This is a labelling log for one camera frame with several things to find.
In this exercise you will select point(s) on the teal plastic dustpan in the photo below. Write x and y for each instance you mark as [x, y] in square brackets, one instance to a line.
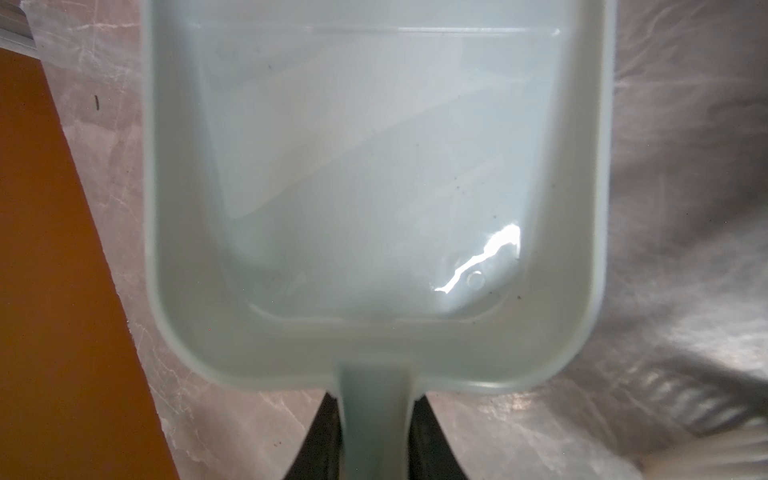
[378, 199]

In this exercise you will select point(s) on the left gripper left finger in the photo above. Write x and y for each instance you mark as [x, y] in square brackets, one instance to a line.
[319, 455]

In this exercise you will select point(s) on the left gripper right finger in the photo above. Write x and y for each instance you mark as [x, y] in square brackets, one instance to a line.
[430, 455]

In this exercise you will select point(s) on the teal hand brush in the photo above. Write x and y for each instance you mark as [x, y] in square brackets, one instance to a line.
[736, 454]

